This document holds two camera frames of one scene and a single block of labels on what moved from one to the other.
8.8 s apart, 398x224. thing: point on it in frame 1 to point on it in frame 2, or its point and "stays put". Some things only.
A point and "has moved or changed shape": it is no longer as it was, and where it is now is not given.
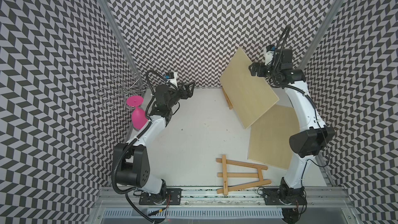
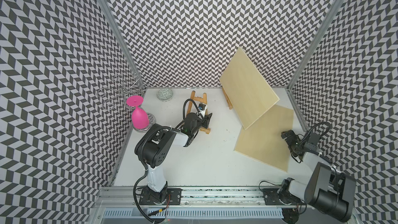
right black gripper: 260,66 to 288,140
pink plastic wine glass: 139,119 stays put
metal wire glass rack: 121,88 stays put
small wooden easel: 228,100 stays put
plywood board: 270,136 has moved or changed shape
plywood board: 251,96 stays put
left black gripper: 188,93 to 207,120
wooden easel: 238,175 to 203,100
